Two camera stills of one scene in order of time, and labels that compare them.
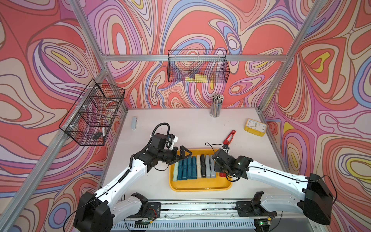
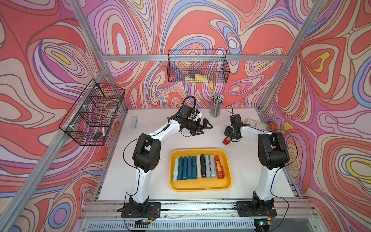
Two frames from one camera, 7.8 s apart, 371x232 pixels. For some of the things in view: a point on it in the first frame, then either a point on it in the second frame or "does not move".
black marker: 203,166 does not move
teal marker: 180,170 does not move
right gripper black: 217,167 → 227,133
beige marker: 198,166 does not move
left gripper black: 176,156 → 197,127
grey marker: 208,174 does not move
